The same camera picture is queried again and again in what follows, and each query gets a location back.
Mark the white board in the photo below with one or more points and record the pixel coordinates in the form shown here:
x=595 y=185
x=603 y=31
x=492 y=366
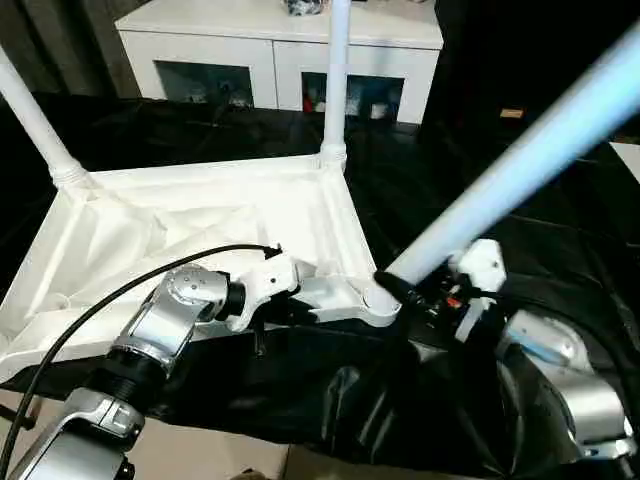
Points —
x=627 y=160

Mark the white plastic table leg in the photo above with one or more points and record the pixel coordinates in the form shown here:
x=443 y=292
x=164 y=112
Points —
x=335 y=90
x=525 y=175
x=35 y=125

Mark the white cabinet with glass doors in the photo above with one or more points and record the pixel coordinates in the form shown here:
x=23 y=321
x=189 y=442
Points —
x=250 y=50

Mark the small yellow tag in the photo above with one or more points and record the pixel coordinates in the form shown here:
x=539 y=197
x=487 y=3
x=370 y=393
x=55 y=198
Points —
x=512 y=113

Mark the tall black cabinet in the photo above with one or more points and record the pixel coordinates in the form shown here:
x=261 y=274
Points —
x=475 y=60

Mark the grey curtain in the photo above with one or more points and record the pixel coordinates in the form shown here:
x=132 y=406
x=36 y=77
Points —
x=60 y=45

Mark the white plastic table top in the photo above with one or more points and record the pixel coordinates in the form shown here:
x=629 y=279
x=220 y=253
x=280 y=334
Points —
x=175 y=215

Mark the black mat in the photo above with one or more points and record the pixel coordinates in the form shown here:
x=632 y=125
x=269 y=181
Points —
x=350 y=390

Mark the dark bag of items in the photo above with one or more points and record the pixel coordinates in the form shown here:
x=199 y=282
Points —
x=307 y=6

